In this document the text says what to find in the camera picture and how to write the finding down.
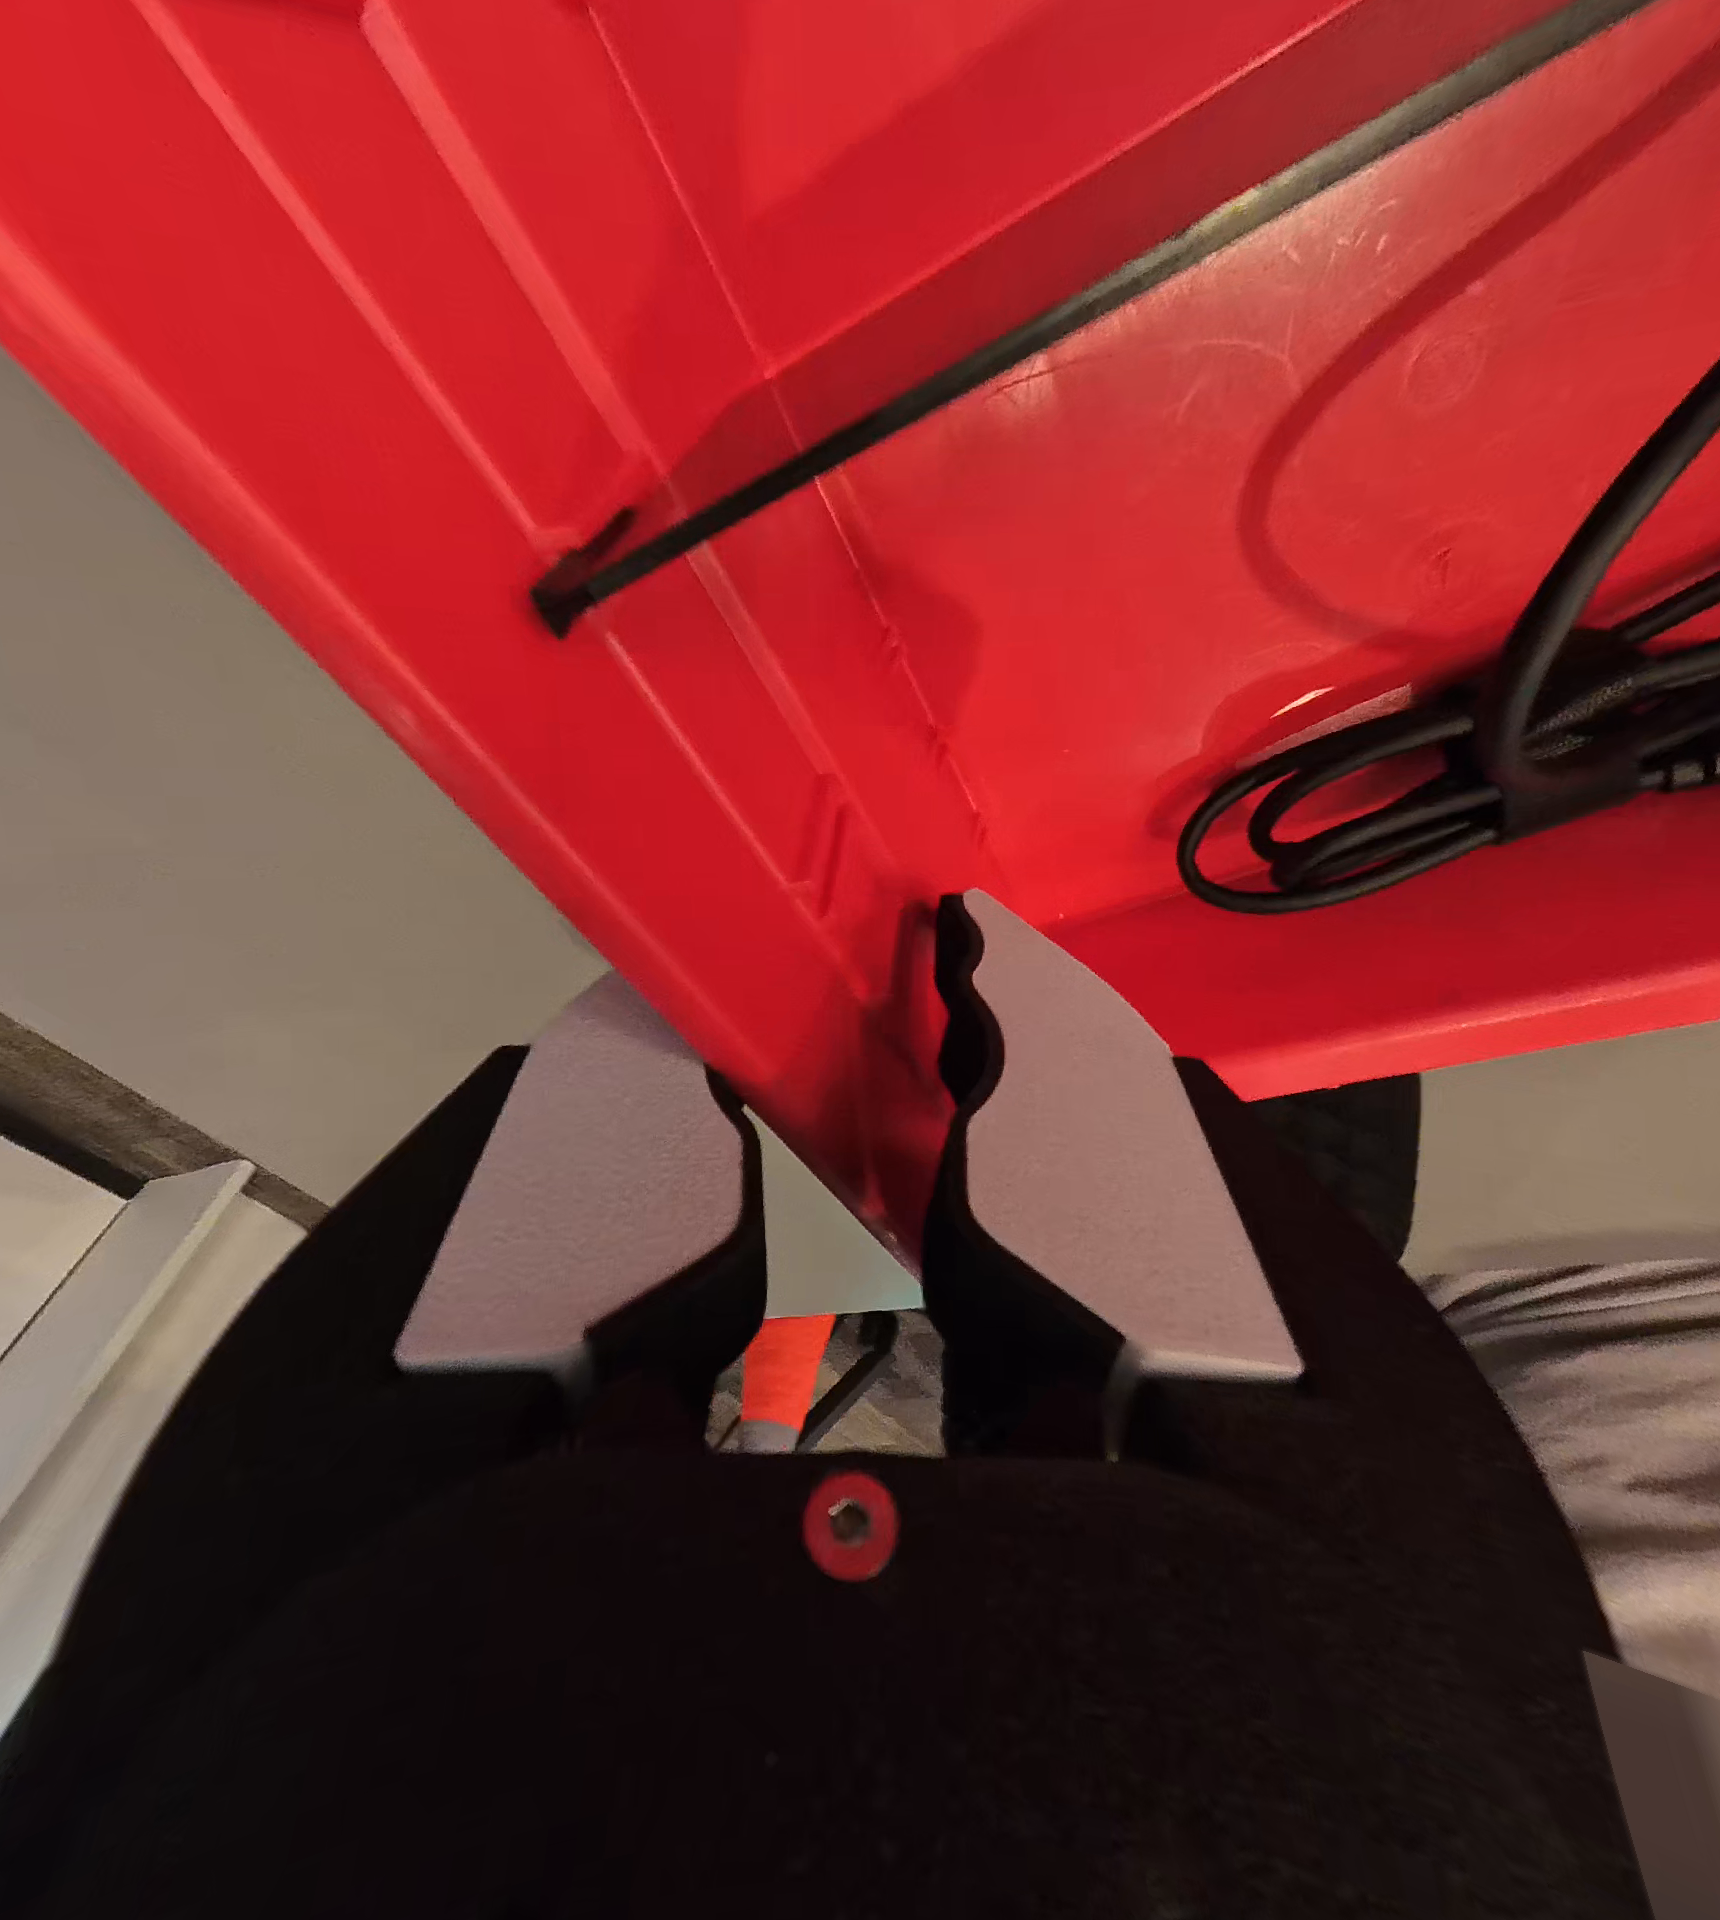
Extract clear bin divider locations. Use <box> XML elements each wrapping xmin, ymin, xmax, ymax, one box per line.
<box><xmin>530</xmin><ymin>0</ymin><xmax>1664</xmax><ymax>639</ymax></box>

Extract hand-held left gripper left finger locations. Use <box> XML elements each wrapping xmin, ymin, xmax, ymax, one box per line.
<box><xmin>391</xmin><ymin>965</ymin><xmax>769</xmax><ymax>1377</ymax></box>

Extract person's grey pants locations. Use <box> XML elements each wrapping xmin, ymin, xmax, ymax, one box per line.
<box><xmin>1414</xmin><ymin>1251</ymin><xmax>1720</xmax><ymax>1727</ymax></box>

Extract red plastic bin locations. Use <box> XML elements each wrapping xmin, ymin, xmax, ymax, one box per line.
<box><xmin>0</xmin><ymin>0</ymin><xmax>1720</xmax><ymax>1277</ymax></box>

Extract orange object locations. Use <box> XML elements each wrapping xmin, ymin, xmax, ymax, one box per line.
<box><xmin>740</xmin><ymin>1315</ymin><xmax>819</xmax><ymax>1454</ymax></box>

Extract black bundled cable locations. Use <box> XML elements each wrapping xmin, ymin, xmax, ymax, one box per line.
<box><xmin>1174</xmin><ymin>245</ymin><xmax>1720</xmax><ymax>917</ymax></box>

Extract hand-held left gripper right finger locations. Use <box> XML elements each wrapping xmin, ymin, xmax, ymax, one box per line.
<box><xmin>923</xmin><ymin>887</ymin><xmax>1307</xmax><ymax>1385</ymax></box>

